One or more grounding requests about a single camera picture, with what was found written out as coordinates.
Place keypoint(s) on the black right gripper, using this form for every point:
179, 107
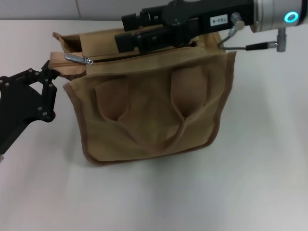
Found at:
204, 14

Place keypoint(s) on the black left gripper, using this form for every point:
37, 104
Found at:
16, 108

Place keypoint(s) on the silver metal zipper pull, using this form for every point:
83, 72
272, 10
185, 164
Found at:
74, 57

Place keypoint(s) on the khaki fabric food bag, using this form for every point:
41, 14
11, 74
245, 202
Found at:
149, 108

